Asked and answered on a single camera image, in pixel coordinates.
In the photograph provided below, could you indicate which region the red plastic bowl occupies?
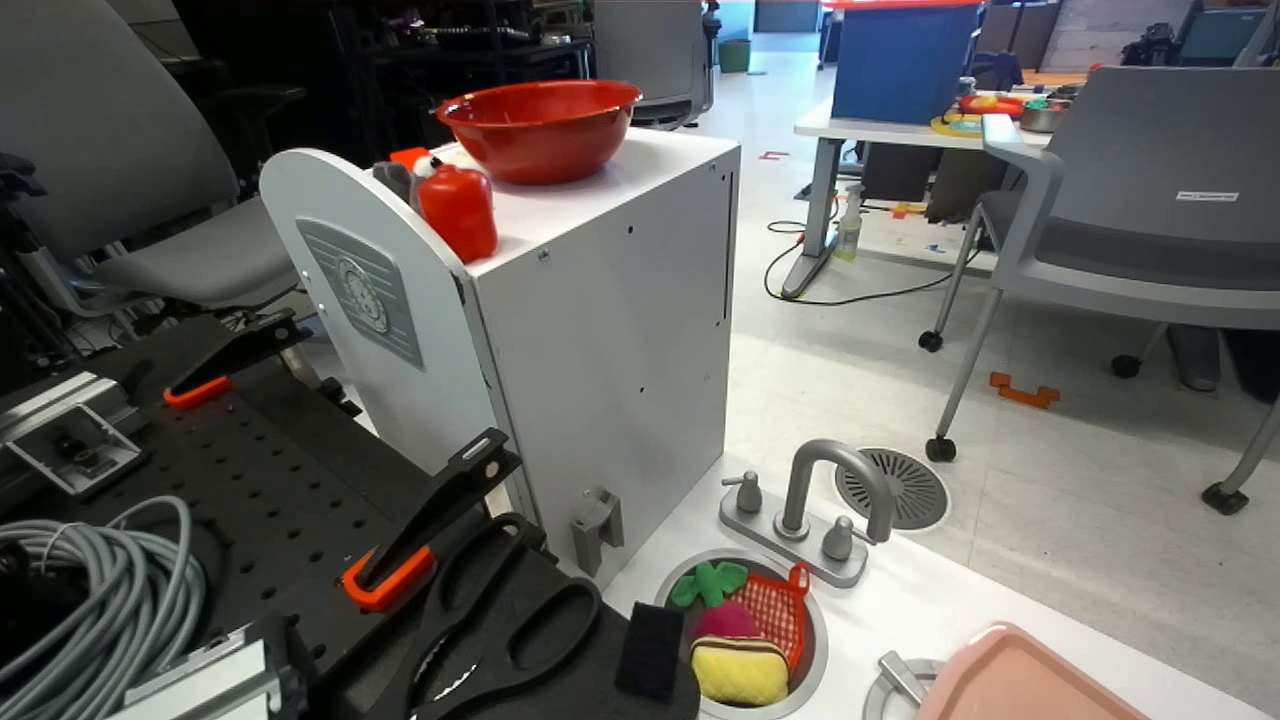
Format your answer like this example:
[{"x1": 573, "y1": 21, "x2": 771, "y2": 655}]
[{"x1": 436, "y1": 81, "x2": 644, "y2": 182}]

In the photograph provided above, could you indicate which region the grey toy object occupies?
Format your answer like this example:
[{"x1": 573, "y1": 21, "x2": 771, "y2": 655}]
[{"x1": 371, "y1": 159, "x2": 417, "y2": 203}]

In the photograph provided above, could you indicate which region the white toy cabinet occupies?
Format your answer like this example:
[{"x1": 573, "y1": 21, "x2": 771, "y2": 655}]
[{"x1": 261, "y1": 129, "x2": 741, "y2": 580}]

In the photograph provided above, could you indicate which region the red round toy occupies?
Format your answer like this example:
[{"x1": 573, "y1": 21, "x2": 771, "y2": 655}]
[{"x1": 417, "y1": 164, "x2": 496, "y2": 265}]

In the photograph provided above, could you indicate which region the red strawberry toy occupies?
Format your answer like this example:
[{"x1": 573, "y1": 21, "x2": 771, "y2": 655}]
[{"x1": 692, "y1": 562, "x2": 811, "y2": 676}]

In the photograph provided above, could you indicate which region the grey toy faucet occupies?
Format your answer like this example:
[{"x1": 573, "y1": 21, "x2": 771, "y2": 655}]
[{"x1": 722, "y1": 438, "x2": 897, "y2": 587}]

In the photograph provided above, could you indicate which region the black orange clamp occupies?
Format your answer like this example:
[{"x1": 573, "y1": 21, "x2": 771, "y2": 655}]
[
  {"x1": 162, "y1": 316, "x2": 309, "y2": 411},
  {"x1": 339, "y1": 428, "x2": 521, "y2": 612}
]

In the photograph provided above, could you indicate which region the round floor drain cover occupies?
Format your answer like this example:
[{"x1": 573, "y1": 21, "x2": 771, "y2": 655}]
[{"x1": 838, "y1": 447, "x2": 951, "y2": 532}]

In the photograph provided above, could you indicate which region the yellow sponge toy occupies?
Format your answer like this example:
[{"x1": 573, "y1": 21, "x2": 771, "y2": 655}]
[{"x1": 692, "y1": 638, "x2": 790, "y2": 706}]

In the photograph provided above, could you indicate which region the black perforated table plate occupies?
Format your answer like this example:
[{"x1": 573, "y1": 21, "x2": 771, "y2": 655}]
[{"x1": 88, "y1": 320, "x2": 484, "y2": 678}]

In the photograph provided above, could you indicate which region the blue bin with orange lid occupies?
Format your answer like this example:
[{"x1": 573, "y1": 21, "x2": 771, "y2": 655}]
[{"x1": 833, "y1": 0, "x2": 982, "y2": 122}]

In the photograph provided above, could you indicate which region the white desk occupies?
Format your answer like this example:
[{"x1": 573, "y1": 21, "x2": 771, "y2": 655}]
[{"x1": 780, "y1": 109, "x2": 1048, "y2": 298}]

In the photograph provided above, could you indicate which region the pink plastic tray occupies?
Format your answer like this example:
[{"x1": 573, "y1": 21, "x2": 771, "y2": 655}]
[{"x1": 917, "y1": 623, "x2": 1146, "y2": 720}]

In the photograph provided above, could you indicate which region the grey office chair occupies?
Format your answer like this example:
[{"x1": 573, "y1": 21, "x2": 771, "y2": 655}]
[{"x1": 921, "y1": 64, "x2": 1280, "y2": 459}]

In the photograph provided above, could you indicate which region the black floor cable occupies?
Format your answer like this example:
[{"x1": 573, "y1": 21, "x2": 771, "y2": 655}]
[{"x1": 760, "y1": 217, "x2": 963, "y2": 310}]

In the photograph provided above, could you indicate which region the grey cable bundle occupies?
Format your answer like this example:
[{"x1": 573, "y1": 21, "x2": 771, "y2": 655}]
[{"x1": 0, "y1": 492, "x2": 213, "y2": 720}]

